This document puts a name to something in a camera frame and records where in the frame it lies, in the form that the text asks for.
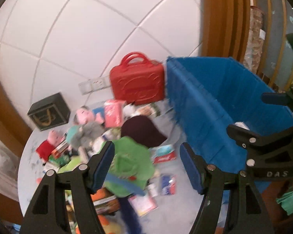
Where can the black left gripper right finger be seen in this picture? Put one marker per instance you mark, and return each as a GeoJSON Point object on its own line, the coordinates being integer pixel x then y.
{"type": "Point", "coordinates": [246, 211]}

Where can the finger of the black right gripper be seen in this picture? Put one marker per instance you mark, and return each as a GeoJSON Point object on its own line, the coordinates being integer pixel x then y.
{"type": "Point", "coordinates": [274, 98]}
{"type": "Point", "coordinates": [252, 141]}

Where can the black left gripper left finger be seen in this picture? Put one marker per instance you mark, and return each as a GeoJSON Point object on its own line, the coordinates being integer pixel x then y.
{"type": "Point", "coordinates": [47, 211]}

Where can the green cloth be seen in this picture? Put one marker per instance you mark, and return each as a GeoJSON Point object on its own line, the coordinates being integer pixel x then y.
{"type": "Point", "coordinates": [286, 202]}

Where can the grey plush toy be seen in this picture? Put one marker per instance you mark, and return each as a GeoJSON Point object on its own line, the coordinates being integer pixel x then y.
{"type": "Point", "coordinates": [84, 135]}

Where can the pink pig plush red dress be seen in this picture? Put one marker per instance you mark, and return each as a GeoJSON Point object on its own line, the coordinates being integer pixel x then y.
{"type": "Point", "coordinates": [45, 149]}

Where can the green plush toy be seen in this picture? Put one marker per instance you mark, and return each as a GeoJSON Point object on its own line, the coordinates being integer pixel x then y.
{"type": "Point", "coordinates": [132, 162]}

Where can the blue plastic storage crate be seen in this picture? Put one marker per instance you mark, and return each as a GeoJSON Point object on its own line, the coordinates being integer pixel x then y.
{"type": "Point", "coordinates": [208, 94]}

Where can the black gold-print box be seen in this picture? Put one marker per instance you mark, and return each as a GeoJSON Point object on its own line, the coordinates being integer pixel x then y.
{"type": "Point", "coordinates": [50, 112]}

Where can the pink tissue pack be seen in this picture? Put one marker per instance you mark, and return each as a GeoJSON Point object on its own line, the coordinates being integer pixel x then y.
{"type": "Point", "coordinates": [113, 113]}

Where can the dark maroon cap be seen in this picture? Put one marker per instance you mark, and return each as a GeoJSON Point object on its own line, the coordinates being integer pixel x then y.
{"type": "Point", "coordinates": [143, 131]}

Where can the red white toothpaste box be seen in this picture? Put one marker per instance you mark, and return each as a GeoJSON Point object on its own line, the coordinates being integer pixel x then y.
{"type": "Point", "coordinates": [162, 154]}

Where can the red toy suitcase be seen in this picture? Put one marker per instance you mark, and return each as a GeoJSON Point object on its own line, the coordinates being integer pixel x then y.
{"type": "Point", "coordinates": [137, 79]}

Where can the white wall socket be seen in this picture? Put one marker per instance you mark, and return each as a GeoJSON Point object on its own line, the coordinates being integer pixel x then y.
{"type": "Point", "coordinates": [94, 85]}

